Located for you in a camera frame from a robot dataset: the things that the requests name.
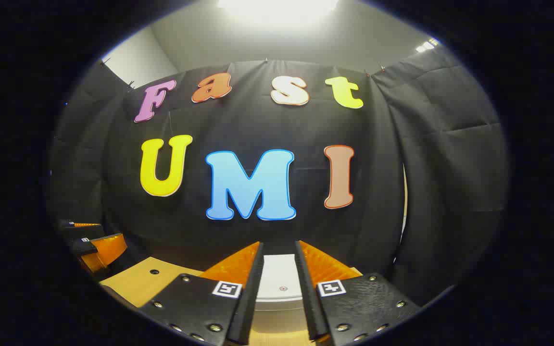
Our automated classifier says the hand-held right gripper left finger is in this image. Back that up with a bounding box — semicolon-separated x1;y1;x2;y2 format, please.
138;241;264;346

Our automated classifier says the white desktop garbage bin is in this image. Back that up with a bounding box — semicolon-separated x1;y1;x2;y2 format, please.
251;254;316;334

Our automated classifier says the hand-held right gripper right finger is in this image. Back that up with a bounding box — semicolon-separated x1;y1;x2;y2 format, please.
295;240;422;346

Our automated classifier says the ceiling light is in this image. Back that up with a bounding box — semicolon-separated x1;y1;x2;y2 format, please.
217;0;340;22

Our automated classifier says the wooden desktop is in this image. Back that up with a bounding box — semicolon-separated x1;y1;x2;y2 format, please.
100;256;364;346

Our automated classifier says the black backdrop cloth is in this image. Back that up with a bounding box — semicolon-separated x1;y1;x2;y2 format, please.
49;46;508;308

